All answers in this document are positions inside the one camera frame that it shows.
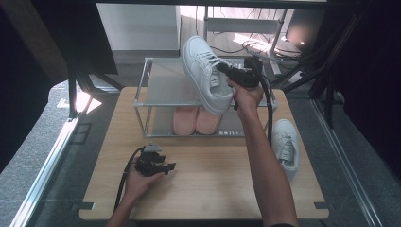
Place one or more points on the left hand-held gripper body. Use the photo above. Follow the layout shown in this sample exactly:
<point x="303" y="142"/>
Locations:
<point x="148" y="165"/>

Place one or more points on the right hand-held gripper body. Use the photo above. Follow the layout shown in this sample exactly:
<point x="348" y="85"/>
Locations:
<point x="249" y="75"/>

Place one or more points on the white sneaker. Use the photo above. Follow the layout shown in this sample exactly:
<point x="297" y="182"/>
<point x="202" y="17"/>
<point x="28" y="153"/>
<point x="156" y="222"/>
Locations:
<point x="288" y="142"/>
<point x="201" y="72"/>

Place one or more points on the pink slipper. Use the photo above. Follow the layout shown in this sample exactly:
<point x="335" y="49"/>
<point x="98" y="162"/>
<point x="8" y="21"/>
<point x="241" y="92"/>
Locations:
<point x="208" y="124"/>
<point x="184" y="121"/>

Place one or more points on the metal shoe rack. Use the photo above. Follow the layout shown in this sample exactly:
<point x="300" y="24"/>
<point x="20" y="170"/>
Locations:
<point x="167" y="85"/>

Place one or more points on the person's left hand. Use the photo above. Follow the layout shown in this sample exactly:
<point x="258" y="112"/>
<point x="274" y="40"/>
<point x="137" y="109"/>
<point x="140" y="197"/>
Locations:
<point x="138" y="186"/>

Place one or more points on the person's right hand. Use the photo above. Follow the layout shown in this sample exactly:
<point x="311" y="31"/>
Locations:
<point x="249" y="99"/>

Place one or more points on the dark computer case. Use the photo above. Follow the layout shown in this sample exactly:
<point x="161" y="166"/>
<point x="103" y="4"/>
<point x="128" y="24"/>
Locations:
<point x="304" y="31"/>

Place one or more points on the black metal stand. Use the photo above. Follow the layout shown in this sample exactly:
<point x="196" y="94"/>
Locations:
<point x="329" y="94"/>

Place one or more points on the white cabinet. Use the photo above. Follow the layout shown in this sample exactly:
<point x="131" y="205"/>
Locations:
<point x="138" y="26"/>

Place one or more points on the black tripod stand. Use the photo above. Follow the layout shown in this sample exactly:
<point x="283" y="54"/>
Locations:
<point x="72" y="94"/>

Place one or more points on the white metal desk frame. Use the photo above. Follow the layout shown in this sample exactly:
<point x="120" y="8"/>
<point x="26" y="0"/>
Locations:
<point x="242" y="25"/>

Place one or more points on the aluminium rail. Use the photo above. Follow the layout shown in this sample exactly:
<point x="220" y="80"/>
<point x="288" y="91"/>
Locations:
<point x="343" y="164"/>
<point x="44" y="176"/>

